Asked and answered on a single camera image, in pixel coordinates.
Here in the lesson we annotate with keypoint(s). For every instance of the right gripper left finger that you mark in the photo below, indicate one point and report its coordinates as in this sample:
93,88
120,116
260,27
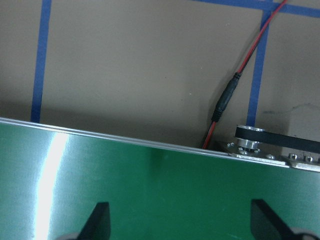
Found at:
98,225

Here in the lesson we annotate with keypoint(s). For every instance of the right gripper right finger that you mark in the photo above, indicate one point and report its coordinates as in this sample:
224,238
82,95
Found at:
265,224

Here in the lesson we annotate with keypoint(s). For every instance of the green conveyor belt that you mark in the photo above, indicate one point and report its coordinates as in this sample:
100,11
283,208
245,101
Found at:
51,178

